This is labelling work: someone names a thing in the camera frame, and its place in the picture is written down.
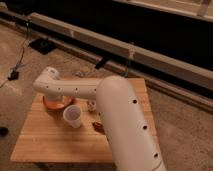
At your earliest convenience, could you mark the orange ceramic bowl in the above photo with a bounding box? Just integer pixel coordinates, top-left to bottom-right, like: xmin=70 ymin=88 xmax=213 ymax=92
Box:
xmin=43 ymin=96 xmax=73 ymax=110

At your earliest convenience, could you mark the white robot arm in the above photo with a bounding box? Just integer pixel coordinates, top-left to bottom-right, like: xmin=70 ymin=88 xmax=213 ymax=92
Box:
xmin=33 ymin=67 xmax=166 ymax=171

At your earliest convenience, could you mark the small white bottle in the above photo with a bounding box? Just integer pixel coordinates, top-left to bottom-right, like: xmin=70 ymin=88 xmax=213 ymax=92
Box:
xmin=87 ymin=100 xmax=96 ymax=112

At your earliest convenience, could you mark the white plastic cup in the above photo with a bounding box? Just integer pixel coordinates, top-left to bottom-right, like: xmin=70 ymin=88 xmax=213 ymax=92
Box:
xmin=63 ymin=105 xmax=81 ymax=128

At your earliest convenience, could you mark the black flat floor plate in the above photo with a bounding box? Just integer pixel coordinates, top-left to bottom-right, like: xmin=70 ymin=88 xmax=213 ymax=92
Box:
xmin=29 ymin=38 xmax=56 ymax=55

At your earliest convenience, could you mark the black bracket on rail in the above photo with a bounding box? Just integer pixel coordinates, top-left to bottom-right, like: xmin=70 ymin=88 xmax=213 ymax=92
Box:
xmin=95 ymin=58 xmax=109 ymax=69

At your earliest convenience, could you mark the long metal floor rail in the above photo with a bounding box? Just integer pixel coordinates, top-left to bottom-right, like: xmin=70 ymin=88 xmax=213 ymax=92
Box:
xmin=0 ymin=7 xmax=213 ymax=111

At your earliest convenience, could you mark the black cable with plug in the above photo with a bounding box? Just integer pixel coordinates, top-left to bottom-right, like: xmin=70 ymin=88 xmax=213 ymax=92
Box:
xmin=7 ymin=19 xmax=31 ymax=82

